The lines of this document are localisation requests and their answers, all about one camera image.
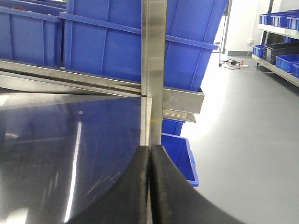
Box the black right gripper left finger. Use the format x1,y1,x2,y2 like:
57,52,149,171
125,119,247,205
67,146,150,224

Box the side steel shelf with bins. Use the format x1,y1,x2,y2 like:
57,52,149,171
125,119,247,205
252,9,299,86

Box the cables on floor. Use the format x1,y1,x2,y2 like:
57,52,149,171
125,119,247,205
218,58,249,70

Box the stainless steel rack frame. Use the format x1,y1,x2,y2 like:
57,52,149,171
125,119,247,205
0,0,204,146

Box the blue plastic bin right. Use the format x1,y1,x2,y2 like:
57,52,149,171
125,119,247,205
59,0,227,91

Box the blue bin below table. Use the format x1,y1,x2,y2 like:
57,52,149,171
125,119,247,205
161,118,199,187

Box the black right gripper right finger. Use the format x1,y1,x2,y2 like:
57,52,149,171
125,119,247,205
150,145,241,224

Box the blue bin with red items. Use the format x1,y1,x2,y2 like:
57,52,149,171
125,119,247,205
0,0,65,67

